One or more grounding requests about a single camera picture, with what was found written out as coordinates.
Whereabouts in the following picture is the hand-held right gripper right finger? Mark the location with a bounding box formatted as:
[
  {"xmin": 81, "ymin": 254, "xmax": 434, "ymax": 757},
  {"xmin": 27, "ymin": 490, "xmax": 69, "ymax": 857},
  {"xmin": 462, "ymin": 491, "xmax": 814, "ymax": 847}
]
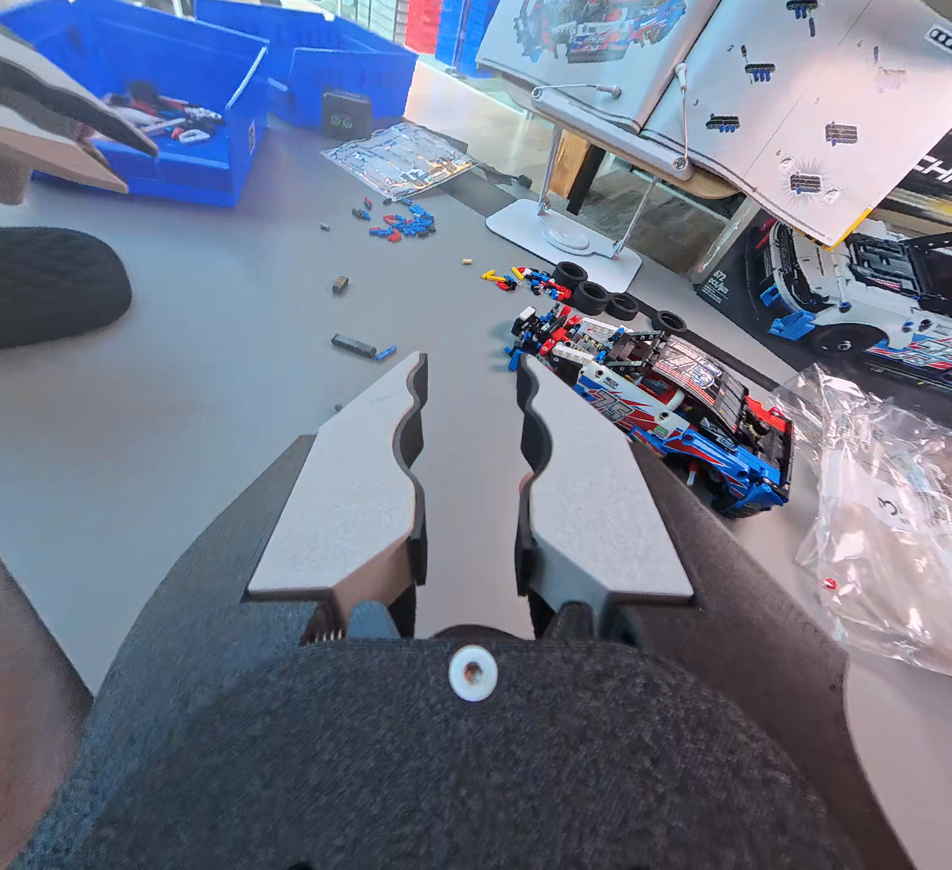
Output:
[{"xmin": 515, "ymin": 354, "xmax": 695, "ymax": 616}]

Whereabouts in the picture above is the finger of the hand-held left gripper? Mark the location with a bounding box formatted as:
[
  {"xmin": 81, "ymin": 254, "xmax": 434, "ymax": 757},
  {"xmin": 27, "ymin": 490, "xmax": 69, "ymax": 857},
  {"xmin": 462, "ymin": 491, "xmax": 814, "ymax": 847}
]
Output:
[
  {"xmin": 0, "ymin": 25, "xmax": 160, "ymax": 159},
  {"xmin": 0, "ymin": 105, "xmax": 130, "ymax": 209}
]

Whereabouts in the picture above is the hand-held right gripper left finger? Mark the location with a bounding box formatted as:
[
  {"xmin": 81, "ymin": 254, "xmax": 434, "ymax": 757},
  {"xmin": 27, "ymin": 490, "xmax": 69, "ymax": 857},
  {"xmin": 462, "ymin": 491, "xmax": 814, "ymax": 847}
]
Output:
[{"xmin": 245, "ymin": 351, "xmax": 431, "ymax": 608}]

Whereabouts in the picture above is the grey desk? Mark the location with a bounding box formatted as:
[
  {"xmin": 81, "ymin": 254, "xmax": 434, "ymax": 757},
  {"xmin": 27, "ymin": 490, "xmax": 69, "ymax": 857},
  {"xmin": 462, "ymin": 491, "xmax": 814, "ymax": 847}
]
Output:
[{"xmin": 0, "ymin": 104, "xmax": 952, "ymax": 870}]

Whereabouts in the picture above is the toy brick race car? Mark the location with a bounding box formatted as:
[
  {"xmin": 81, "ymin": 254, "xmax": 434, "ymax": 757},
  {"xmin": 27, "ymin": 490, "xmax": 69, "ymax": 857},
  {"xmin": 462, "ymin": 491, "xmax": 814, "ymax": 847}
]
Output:
[{"xmin": 508, "ymin": 305, "xmax": 795, "ymax": 520}]

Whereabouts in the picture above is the blue bin with pieces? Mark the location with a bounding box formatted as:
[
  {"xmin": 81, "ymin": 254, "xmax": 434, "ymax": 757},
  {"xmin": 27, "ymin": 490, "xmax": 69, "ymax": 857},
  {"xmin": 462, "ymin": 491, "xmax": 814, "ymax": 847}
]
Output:
[{"xmin": 0, "ymin": 0, "xmax": 269, "ymax": 209}]

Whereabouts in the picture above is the black chair armrest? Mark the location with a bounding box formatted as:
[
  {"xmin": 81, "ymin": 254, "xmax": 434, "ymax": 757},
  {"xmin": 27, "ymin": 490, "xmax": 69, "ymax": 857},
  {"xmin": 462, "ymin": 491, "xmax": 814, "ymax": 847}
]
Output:
[{"xmin": 0, "ymin": 226, "xmax": 133, "ymax": 350}]

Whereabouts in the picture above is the pile of mixed coloured pieces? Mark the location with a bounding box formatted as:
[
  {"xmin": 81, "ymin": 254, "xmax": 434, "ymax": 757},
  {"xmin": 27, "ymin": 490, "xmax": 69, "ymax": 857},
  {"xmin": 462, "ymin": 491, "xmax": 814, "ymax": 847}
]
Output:
[{"xmin": 482, "ymin": 263, "xmax": 570, "ymax": 294}]

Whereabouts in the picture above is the small black box device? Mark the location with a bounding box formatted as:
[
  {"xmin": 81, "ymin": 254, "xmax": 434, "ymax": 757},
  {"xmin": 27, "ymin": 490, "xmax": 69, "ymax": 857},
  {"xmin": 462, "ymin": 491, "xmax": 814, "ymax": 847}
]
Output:
[{"xmin": 321, "ymin": 90, "xmax": 370, "ymax": 139}]

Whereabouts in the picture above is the crumpled clear plastic bag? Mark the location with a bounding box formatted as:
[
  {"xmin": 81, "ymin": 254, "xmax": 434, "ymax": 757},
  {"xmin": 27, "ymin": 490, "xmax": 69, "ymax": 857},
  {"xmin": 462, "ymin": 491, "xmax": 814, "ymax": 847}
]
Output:
[{"xmin": 770, "ymin": 363, "xmax": 952, "ymax": 666}]

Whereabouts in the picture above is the empty blue bin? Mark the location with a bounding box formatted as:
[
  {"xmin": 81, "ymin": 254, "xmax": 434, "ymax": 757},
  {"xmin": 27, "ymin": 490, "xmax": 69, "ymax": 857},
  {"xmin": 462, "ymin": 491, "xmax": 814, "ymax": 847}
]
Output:
[{"xmin": 195, "ymin": 0, "xmax": 419, "ymax": 130}]

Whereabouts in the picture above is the pile of blue red pins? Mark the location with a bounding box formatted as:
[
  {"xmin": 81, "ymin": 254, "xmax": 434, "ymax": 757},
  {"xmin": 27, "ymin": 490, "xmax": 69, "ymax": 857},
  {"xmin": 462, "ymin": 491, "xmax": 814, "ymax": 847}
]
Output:
[{"xmin": 352, "ymin": 195, "xmax": 437, "ymax": 244}]

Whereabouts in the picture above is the silver sticker sheet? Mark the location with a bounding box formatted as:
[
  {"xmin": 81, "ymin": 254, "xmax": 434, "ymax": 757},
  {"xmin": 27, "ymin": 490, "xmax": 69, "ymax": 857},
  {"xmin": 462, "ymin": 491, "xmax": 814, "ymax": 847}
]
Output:
[{"xmin": 322, "ymin": 124, "xmax": 478, "ymax": 200}]

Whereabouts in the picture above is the black toy car box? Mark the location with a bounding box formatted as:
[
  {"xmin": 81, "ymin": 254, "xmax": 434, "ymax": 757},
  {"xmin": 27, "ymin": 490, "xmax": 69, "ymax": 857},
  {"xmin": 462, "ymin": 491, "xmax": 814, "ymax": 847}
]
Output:
[{"xmin": 693, "ymin": 133, "xmax": 952, "ymax": 395}]

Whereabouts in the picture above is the wooden table leg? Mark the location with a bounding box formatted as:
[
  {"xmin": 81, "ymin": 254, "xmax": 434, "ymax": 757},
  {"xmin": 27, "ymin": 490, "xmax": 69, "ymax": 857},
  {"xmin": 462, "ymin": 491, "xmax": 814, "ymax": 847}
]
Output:
[{"xmin": 565, "ymin": 129, "xmax": 607, "ymax": 216}]

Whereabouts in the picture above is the person's torso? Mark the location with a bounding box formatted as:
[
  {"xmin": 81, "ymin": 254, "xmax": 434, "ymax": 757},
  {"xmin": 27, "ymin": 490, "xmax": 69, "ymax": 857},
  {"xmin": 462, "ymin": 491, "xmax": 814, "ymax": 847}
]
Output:
[{"xmin": 0, "ymin": 554, "xmax": 95, "ymax": 870}]

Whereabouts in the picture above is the building instruction booklet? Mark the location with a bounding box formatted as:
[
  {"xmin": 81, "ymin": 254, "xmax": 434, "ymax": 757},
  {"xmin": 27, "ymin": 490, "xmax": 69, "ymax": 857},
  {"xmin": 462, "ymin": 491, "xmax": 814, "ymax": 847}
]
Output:
[{"xmin": 475, "ymin": 0, "xmax": 917, "ymax": 249}]

